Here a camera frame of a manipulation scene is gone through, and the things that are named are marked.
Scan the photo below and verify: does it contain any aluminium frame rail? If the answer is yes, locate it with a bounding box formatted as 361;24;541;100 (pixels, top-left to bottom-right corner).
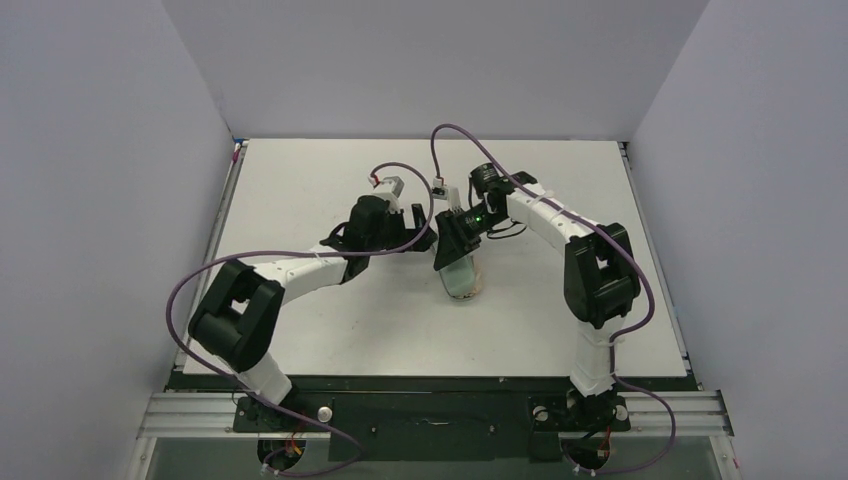
137;391;734;439

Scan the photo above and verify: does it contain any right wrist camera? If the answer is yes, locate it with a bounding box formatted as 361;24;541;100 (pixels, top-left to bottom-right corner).
431;176;462;212

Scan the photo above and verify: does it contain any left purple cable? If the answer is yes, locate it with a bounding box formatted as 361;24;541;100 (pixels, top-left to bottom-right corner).
165;161;436;478

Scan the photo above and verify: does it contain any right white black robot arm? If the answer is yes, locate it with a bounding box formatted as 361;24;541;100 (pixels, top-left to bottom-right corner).
434;163;641;397

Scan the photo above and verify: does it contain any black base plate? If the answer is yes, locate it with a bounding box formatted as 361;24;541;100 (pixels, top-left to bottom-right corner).
142;373;696;466

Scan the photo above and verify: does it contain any mint green umbrella case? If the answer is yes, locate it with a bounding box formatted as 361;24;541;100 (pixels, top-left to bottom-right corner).
438;256;477;300

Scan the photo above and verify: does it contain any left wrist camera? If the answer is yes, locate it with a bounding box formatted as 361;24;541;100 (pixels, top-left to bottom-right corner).
369;175;405;210

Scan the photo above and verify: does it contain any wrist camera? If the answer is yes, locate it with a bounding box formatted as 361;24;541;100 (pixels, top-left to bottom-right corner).
431;176;462;212
369;175;405;210

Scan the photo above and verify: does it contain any beige umbrella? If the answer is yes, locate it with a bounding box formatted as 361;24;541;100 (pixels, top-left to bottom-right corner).
463;269;484;299

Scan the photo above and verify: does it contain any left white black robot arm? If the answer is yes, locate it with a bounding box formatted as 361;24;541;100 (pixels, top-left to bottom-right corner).
188;195;437;405

